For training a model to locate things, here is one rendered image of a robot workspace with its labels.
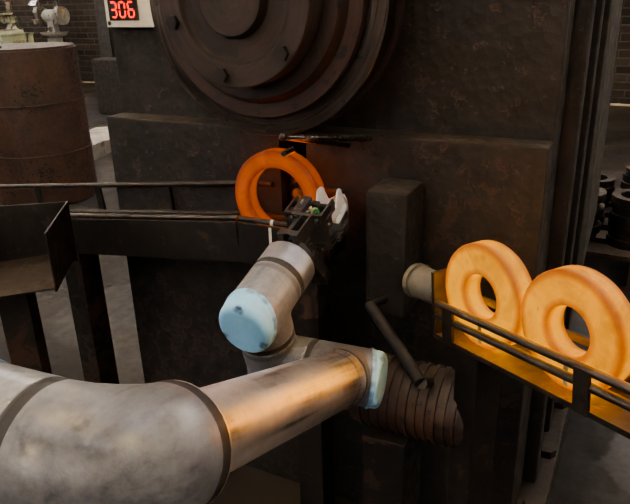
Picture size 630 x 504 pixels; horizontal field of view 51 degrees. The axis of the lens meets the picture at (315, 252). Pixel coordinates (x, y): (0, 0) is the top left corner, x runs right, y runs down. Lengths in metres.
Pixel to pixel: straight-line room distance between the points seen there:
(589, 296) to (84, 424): 0.57
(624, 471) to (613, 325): 1.07
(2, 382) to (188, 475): 0.16
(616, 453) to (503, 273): 1.06
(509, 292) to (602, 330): 0.15
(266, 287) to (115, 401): 0.49
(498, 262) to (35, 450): 0.63
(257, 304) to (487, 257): 0.33
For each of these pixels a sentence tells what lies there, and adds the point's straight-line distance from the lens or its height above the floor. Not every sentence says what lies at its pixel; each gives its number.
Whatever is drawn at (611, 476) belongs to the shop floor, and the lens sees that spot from 1.84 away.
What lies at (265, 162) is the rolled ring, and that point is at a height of 0.82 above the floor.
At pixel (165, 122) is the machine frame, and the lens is 1.47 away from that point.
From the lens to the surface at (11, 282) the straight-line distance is 1.43.
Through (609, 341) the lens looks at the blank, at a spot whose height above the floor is 0.74.
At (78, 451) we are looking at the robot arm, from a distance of 0.52.
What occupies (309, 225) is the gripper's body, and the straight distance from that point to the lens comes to 1.08.
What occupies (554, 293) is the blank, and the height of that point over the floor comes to 0.77.
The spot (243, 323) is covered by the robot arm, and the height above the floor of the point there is 0.67.
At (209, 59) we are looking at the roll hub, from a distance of 1.15.
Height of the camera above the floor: 1.12
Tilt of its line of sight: 22 degrees down
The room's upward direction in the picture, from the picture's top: 2 degrees counter-clockwise
